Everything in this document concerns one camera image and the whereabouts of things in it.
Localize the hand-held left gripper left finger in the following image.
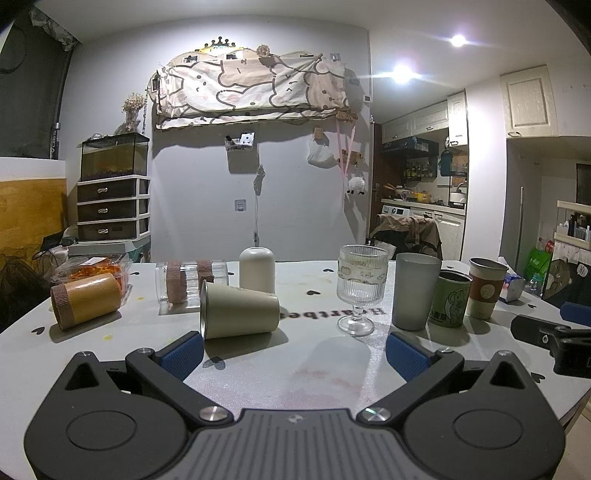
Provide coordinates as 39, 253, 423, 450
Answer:
55, 331, 235, 430

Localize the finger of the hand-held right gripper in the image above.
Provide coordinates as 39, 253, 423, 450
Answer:
510, 315, 576, 354
560, 302, 591, 327

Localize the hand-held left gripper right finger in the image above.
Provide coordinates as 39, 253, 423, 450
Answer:
356, 331, 539, 428

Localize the beige paper cup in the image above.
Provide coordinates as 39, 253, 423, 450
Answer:
200, 280, 281, 341

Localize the brown sleeved paper cup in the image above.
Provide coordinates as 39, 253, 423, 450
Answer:
465, 257, 510, 321

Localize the grey plastic cup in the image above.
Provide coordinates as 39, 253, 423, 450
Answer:
391, 252, 443, 332

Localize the green printed cup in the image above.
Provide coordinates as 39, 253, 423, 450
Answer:
427, 271, 474, 329

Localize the yellow cup with corrugated sleeve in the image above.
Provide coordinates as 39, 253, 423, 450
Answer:
50, 272, 123, 331

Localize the white rounded cup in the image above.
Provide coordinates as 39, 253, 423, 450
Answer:
239, 247, 277, 295

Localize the tissue pack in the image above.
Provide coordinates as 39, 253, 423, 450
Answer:
501, 272, 526, 304

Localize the green shopping bag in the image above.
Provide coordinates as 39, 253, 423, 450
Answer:
526, 246, 553, 279

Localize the clear glass with brown sleeve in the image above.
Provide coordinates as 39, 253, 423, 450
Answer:
155, 259, 230, 316

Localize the ribbed stemmed glass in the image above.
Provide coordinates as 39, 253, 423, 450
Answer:
335, 244, 387, 337

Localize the chair with brown jacket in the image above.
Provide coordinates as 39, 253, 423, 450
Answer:
368, 214, 444, 262

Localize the clear plastic food container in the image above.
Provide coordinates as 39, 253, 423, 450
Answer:
51, 253, 133, 306

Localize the white washing machine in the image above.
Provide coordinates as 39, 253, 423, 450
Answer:
380, 205, 413, 228

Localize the dark drawer unit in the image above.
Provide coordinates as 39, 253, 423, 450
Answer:
76, 176, 153, 243

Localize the wooden board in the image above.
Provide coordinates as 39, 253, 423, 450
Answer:
0, 177, 68, 260

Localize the glass fish tank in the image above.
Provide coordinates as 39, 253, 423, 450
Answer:
80, 132, 151, 182

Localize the white hanging bag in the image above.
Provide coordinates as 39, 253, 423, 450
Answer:
307, 137, 336, 170

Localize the dried flower bunch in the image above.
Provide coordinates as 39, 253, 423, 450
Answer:
121, 92, 147, 136

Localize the printed blanket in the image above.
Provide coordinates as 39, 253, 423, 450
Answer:
150, 44, 350, 131

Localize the cream wall cabinet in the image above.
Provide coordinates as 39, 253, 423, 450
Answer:
500, 64, 559, 138

